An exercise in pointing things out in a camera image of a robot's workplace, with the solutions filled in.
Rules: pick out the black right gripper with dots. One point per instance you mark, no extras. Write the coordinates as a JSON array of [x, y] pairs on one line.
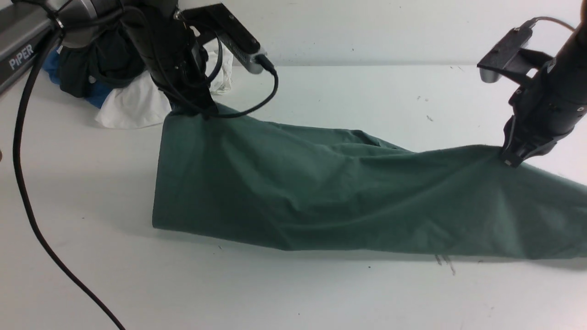
[[545, 112]]

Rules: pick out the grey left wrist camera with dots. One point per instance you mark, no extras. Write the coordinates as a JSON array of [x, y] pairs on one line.
[[217, 20]]

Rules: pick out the green long-sleeve top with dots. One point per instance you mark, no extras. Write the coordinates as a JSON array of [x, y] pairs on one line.
[[298, 188]]

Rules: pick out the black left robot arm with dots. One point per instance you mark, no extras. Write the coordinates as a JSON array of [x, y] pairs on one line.
[[30, 29]]

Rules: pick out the white crumpled garment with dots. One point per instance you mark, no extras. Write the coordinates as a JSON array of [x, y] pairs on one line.
[[142, 104]]

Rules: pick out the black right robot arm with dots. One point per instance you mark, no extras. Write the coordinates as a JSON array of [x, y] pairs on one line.
[[575, 49]]

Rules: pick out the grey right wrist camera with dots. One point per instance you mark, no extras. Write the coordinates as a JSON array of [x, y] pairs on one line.
[[511, 59]]

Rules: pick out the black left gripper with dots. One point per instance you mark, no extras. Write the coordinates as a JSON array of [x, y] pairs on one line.
[[166, 46]]

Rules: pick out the blue crumpled garment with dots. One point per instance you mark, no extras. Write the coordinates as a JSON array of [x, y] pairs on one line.
[[98, 92]]

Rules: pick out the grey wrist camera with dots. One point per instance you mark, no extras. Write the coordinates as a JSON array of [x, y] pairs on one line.
[[511, 59], [217, 20]]

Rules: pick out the black crumpled garment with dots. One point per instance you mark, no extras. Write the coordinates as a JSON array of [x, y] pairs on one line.
[[111, 59]]

